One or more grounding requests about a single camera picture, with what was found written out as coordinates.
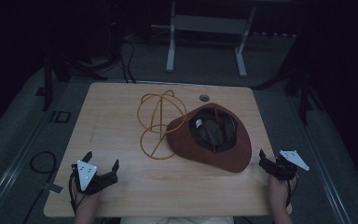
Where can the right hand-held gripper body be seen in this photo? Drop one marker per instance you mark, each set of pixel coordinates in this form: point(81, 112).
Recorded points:
point(287, 165)

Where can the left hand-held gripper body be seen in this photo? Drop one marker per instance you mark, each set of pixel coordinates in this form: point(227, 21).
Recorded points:
point(86, 174)

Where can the brown felt hat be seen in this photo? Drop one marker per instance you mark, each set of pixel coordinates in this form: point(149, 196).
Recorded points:
point(180, 141)

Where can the person's left hand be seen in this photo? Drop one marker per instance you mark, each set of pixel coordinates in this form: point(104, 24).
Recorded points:
point(87, 202)

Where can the person's right hand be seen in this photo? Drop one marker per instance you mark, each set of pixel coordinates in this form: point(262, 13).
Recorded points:
point(279, 193)

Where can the grey tape strip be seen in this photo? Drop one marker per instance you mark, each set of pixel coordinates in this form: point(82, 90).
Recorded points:
point(53, 188)

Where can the black metal stand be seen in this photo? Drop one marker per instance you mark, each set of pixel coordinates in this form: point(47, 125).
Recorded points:
point(48, 84)
point(303, 93)

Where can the grey round table grommet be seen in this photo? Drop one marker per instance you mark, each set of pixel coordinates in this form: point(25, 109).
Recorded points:
point(204, 98)

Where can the person's light clothing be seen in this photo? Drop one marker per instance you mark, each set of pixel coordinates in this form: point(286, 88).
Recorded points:
point(177, 220)

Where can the black rectangular floor bracket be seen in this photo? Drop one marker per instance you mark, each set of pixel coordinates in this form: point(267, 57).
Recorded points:
point(52, 117)

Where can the white metal desk frame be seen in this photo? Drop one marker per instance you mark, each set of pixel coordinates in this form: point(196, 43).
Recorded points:
point(205, 24)

